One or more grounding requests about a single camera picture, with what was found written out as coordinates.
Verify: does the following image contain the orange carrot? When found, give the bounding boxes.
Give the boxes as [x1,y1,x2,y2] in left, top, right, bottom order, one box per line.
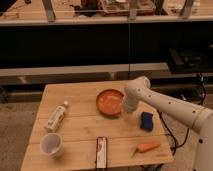
[133,141,161,155]

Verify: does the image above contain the wooden table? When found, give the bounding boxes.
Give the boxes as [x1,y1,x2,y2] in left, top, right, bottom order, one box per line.
[21,81,173,171]

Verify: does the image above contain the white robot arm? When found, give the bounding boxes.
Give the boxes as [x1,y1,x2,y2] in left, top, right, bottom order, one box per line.
[122,76,213,171]

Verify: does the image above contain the white plastic cup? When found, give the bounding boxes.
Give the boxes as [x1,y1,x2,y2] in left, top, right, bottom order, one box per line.
[40,133,63,158]

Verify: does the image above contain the blue sponge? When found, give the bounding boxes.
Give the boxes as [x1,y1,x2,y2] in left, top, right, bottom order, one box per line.
[140,112,153,131]

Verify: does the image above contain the black cable on floor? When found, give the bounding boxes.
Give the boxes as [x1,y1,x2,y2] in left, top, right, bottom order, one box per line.
[157,111,191,156]

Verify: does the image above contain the white plastic bottle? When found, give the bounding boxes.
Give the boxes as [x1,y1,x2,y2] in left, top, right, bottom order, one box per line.
[44,101,69,132]

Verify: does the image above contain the flat rectangular box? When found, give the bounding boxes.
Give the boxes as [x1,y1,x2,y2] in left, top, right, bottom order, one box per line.
[96,137,107,169]

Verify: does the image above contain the long workbench in background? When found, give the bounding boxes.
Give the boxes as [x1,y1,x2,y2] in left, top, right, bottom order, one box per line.
[0,0,213,27]

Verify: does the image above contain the orange ceramic bowl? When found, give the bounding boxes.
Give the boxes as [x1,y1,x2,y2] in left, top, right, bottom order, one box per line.
[96,89,124,116]

